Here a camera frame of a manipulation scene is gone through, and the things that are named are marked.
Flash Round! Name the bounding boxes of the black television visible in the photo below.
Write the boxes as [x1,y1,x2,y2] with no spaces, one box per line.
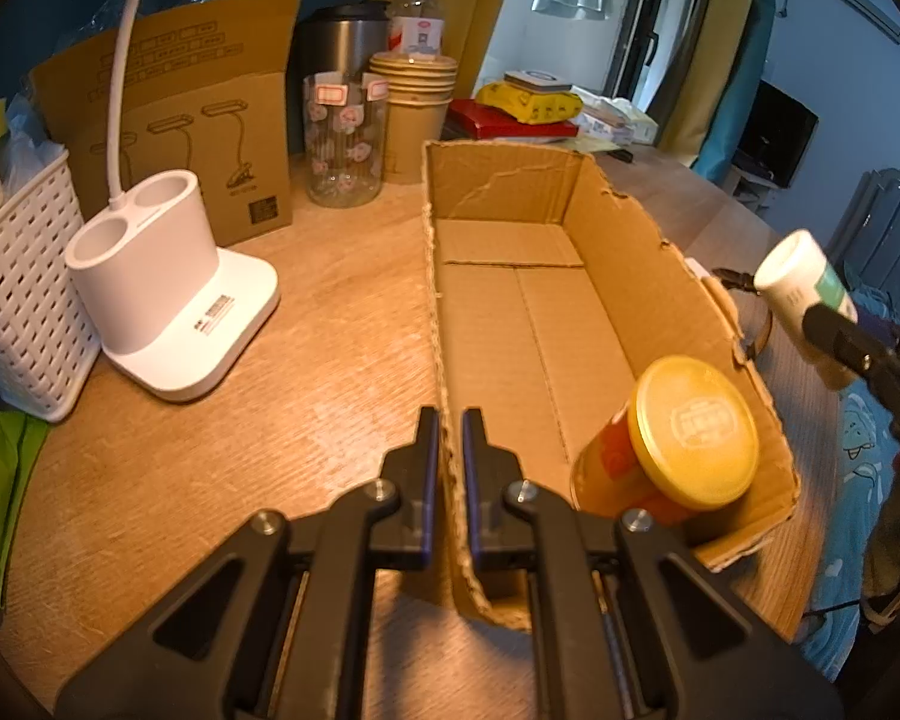
[733,81,820,188]

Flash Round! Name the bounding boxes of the clear plastic bag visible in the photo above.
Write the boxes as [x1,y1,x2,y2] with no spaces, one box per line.
[4,94,65,166]

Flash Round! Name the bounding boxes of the white plastic woven basket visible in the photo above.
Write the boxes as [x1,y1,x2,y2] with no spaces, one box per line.
[0,146,102,421]

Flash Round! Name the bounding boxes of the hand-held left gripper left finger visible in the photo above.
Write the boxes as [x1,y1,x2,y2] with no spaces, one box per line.
[54,406,442,720]

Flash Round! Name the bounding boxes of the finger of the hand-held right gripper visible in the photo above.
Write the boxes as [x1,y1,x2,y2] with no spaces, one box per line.
[802,301,900,410]

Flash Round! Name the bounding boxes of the stainless steel thermos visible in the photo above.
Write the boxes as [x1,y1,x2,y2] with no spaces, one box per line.
[294,1,392,155]

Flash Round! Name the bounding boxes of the clear patterned glass jar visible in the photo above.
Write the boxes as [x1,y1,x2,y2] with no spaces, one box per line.
[302,69,389,207]

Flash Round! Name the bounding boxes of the clear plastic water bottle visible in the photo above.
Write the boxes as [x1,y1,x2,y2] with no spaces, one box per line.
[386,0,447,61]

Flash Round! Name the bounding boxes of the white bottle with green label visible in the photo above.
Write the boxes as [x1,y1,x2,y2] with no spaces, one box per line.
[754,231,860,391]

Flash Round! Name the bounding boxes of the orange jar with yellow lid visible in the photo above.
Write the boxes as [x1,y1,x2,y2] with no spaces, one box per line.
[570,356,761,541]

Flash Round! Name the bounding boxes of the yellow printed packet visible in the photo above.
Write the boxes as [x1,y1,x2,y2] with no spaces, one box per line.
[474,81,587,125]

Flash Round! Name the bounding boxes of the green bag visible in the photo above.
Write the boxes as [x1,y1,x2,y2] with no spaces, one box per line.
[0,401,50,616]

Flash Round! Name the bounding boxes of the white desk lamp with holder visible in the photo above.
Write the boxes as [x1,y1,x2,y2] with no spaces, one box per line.
[66,0,282,402]

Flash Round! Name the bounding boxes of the stack of brown paper cups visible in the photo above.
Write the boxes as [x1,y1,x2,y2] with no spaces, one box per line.
[369,51,460,185]

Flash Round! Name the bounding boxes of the flat red box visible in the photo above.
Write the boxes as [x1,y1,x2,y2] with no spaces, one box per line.
[448,97,580,142]

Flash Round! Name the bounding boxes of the white tissue packs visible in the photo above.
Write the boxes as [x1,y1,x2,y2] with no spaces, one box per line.
[570,86,659,147]

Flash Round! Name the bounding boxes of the brown lamp carton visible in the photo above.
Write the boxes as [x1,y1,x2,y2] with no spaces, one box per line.
[28,0,305,248]

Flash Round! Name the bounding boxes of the small white square box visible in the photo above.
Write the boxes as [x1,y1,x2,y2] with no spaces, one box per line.
[504,70,575,95]

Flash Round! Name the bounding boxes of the blue printed blanket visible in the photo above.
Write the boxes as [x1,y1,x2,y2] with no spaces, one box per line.
[799,285,900,683]

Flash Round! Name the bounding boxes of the cardboard box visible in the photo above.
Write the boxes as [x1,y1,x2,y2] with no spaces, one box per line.
[420,139,800,631]

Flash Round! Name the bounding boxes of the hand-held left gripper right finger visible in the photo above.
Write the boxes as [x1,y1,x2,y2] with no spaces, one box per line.
[461,406,845,720]

